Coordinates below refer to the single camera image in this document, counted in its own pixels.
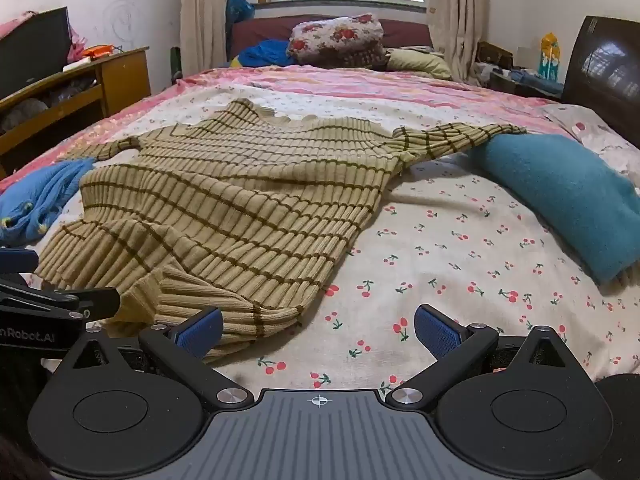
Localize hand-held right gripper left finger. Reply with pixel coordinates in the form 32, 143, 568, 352
55, 307, 255, 409

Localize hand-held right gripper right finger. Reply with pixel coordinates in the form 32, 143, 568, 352
386, 304, 587, 409

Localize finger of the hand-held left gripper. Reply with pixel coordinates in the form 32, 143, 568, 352
0, 248, 40, 274
0, 281, 121, 319

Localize beige striped knit sweater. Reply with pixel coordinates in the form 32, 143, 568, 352
32, 99, 528, 364

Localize light blue knit cardigan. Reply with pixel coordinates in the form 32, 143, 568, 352
0, 157, 96, 247

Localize cherry print bed sheet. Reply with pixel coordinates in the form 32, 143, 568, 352
0, 82, 640, 397

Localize grey plastic bags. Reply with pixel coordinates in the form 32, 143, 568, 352
0, 77, 101, 132

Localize black television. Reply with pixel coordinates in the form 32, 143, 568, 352
0, 6, 71, 101

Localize wooden desk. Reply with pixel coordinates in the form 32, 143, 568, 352
0, 46, 152, 177

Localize white cherry print pillow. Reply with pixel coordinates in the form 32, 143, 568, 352
542, 102, 640, 186

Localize pink patterned blanket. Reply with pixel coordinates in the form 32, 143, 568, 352
0, 64, 576, 196

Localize blue cloth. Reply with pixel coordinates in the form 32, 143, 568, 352
510, 70, 565, 95

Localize olive green pillow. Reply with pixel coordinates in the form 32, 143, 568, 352
386, 49, 453, 81

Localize dark wooden nightstand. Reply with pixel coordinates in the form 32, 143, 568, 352
475, 40, 566, 101

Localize bright blue garment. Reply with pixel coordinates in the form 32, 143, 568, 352
230, 39, 296, 68

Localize brown patterned blanket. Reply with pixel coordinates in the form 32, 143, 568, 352
300, 46, 388, 68

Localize beige curtain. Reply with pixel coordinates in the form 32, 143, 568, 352
180, 0, 232, 77
425, 0, 493, 84

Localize maroon bed cover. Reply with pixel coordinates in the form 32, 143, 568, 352
231, 15, 433, 61

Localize red floral pillow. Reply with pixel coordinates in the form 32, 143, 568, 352
287, 14, 386, 56

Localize dark brown wooden headboard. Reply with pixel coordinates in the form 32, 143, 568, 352
562, 16, 640, 111

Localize blue hanging bag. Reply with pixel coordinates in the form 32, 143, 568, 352
226, 0, 256, 36

